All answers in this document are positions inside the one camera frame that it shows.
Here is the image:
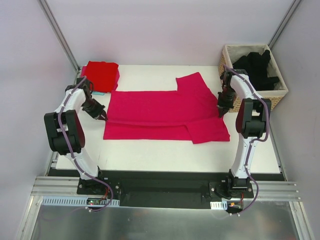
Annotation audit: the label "wicker basket with liner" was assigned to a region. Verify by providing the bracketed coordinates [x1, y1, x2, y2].
[217, 44, 288, 113]

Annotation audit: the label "left aluminium frame post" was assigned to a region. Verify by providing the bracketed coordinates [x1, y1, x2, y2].
[37, 0, 80, 73]

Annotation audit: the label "magenta t shirt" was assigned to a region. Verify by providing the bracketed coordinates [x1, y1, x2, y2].
[103, 72, 230, 144]

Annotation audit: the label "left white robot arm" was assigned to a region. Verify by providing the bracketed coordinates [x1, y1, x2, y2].
[44, 76, 111, 195]

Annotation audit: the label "aluminium frame post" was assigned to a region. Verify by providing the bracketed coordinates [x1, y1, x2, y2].
[267, 0, 303, 49]
[37, 0, 80, 73]

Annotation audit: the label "right aluminium frame post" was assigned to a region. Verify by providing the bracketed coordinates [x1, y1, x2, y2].
[267, 0, 303, 49]

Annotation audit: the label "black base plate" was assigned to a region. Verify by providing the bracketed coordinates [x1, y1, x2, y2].
[76, 170, 254, 209]

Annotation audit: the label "folded red t shirt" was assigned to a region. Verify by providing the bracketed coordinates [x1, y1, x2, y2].
[84, 61, 119, 93]

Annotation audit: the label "black clothes in basket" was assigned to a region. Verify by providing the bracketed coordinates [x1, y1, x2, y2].
[232, 50, 280, 91]

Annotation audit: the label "aluminium front rail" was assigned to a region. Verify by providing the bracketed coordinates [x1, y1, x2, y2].
[31, 176, 302, 202]

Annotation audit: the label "slotted cable duct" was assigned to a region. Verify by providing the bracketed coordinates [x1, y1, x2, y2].
[42, 196, 120, 208]
[210, 201, 243, 211]

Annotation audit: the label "right slotted cable duct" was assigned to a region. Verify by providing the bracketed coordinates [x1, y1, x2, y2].
[210, 201, 243, 211]

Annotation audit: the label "folded teal t shirt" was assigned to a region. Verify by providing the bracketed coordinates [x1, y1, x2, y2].
[92, 91, 105, 96]

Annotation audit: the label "left slotted cable duct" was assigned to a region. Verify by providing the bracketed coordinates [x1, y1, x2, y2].
[42, 196, 120, 208]

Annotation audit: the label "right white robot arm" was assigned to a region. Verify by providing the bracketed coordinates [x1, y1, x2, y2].
[215, 69, 272, 200]

